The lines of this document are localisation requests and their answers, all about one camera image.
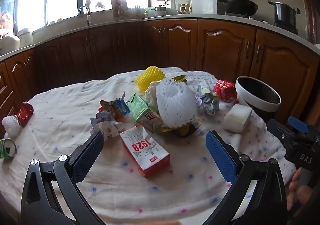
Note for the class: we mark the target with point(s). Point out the green lidded cup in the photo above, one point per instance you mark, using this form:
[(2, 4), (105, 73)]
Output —
[(149, 12)]

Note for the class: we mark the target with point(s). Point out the black wok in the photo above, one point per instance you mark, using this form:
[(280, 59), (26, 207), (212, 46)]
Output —
[(237, 4)]

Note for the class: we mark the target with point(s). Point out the crushed green can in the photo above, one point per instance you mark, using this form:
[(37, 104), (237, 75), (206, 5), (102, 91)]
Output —
[(7, 148)]

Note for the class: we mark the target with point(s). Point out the large white foam fruit net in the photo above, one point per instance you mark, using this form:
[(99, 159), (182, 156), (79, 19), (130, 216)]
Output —
[(175, 105)]

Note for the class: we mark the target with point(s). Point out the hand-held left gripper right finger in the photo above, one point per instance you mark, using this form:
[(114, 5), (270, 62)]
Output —
[(221, 158)]

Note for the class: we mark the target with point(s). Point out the white foam block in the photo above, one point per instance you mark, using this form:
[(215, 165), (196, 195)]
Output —
[(236, 118)]

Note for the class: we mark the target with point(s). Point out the flattened gold packet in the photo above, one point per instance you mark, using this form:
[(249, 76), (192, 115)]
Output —
[(187, 130)]

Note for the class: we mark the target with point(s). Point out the white countertop appliance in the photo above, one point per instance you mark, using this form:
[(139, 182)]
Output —
[(25, 37)]

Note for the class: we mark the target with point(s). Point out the small crumpled red wrapper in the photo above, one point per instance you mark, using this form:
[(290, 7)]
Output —
[(25, 113)]

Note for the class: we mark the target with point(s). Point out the chrome kitchen faucet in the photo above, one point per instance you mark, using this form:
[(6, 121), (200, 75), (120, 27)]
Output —
[(86, 11)]

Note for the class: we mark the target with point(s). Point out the crumpled blue white wrapper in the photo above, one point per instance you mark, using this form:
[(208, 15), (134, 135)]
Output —
[(101, 118)]

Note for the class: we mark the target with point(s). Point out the white dotted tablecloth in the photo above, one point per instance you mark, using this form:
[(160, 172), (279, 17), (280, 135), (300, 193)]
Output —
[(62, 105)]

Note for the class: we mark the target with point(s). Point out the yellow foam fruit net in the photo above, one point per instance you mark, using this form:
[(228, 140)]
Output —
[(147, 79)]

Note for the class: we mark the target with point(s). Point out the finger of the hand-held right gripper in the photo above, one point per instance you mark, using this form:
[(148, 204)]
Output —
[(297, 124), (278, 130)]

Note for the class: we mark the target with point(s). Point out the gas stove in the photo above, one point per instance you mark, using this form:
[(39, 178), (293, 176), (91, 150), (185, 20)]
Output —
[(285, 29)]

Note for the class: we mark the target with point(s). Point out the lidded glass pot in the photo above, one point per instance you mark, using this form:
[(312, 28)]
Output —
[(160, 10)]

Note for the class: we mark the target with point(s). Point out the wooden base cabinets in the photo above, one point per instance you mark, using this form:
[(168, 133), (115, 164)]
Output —
[(225, 45)]

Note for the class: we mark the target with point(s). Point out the white rice cooker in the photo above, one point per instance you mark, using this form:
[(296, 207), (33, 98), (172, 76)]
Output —
[(8, 45)]

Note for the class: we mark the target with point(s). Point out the crumpled cream plastic bag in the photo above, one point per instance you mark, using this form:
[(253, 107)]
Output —
[(151, 95)]

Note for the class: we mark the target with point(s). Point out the grey kitchen countertop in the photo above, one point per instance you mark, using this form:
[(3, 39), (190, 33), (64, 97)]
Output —
[(175, 18)]

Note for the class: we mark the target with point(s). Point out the large crumpled red wrapper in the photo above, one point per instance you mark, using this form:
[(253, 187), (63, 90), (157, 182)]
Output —
[(225, 90)]

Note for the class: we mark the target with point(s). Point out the crumpled white green wrapper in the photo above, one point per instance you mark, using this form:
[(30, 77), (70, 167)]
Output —
[(207, 100)]

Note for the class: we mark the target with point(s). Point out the colourful snack wrapper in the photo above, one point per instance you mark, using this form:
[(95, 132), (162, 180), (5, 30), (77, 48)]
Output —
[(115, 107)]

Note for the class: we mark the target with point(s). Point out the small white foam fruit net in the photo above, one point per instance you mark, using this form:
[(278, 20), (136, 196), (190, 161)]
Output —
[(10, 125)]

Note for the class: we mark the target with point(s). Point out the black cooking pot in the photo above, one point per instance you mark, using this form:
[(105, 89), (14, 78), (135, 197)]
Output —
[(285, 15)]

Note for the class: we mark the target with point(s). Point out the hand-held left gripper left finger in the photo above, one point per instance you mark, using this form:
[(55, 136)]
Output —
[(88, 156)]

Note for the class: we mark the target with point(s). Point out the wooden cutting board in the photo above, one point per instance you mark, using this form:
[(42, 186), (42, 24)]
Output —
[(119, 9)]

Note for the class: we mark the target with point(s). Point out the red and white milk carton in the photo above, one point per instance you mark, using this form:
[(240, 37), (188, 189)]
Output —
[(143, 151)]

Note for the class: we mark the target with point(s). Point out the black bin with white rim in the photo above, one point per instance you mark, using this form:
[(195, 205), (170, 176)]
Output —
[(260, 105)]

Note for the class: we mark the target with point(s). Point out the blue wall poster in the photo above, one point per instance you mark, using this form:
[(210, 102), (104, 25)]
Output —
[(5, 15)]

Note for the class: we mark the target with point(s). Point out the person's right hand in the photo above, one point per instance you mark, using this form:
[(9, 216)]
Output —
[(298, 196)]

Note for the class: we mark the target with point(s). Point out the gold and black packet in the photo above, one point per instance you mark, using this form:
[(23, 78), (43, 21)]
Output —
[(180, 79)]

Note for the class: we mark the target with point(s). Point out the condiment bottles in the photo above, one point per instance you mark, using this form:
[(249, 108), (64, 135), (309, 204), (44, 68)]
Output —
[(185, 8)]

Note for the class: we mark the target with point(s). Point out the green and white drink carton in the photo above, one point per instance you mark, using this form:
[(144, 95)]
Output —
[(141, 111)]

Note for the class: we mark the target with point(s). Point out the white printed paper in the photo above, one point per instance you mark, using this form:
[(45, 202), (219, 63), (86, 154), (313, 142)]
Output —
[(110, 131)]

